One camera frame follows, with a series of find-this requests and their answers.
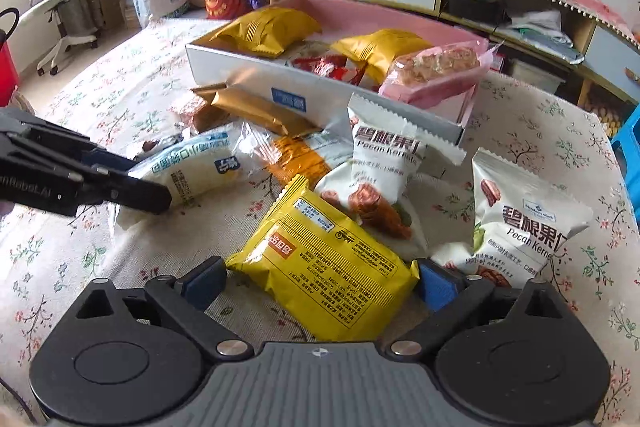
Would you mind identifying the red container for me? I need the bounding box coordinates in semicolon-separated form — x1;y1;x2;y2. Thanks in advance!
0;7;22;108

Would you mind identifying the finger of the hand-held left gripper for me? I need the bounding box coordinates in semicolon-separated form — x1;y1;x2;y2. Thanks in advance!
75;167;173;215
80;147;138;178

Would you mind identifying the yellow egg carton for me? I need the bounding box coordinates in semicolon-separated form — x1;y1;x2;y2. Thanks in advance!
585;84;626;138

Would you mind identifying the white nut packet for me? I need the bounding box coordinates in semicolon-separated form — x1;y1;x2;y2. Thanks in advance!
346;93;467;214
314;159;432;260
431;147;594;289

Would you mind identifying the gold bar packet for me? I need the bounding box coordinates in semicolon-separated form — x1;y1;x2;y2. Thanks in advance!
191;83;323;138

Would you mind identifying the pink cake packet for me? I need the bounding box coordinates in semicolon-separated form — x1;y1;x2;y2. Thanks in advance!
378;39;501;111

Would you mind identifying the brown snack packet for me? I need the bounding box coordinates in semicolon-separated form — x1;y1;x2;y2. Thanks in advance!
169;98;232;134

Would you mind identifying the floral tablecloth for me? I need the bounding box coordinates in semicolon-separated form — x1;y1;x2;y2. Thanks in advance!
0;18;640;427

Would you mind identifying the dark snack packet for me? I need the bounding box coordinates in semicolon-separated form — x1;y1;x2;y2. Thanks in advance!
142;133;185;155

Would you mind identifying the blue plastic stool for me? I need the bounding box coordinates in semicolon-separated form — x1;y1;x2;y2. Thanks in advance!
611;104;640;208

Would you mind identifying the clear storage bin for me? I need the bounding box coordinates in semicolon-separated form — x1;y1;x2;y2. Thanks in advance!
510;57;566;95

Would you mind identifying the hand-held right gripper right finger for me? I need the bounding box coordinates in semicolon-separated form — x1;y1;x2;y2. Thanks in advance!
387;258;576;358

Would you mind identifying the black bag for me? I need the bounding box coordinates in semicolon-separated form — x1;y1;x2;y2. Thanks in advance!
444;0;511;26

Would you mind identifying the white bread packet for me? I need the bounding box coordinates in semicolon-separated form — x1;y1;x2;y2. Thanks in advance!
106;121;273;229

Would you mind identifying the yellow puffy snack packet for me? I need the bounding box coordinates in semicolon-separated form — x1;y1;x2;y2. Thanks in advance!
206;6;322;59
331;30;435;84

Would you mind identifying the orange and white bar packet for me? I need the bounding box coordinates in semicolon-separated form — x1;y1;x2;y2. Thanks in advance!
264;129;355;188

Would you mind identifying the red candy packet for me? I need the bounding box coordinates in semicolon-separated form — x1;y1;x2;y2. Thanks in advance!
289;53;368;86

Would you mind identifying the silver box with pink lining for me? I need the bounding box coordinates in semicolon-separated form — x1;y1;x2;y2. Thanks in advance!
185;0;491;146

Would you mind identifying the yellow printed packet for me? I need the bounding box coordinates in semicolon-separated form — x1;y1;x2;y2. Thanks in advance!
225;173;422;344

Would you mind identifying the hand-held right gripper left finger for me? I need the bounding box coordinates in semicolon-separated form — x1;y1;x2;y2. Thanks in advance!
65;256;253;362

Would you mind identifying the pile of white papers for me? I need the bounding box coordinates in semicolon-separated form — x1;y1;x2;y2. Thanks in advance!
505;9;586;65

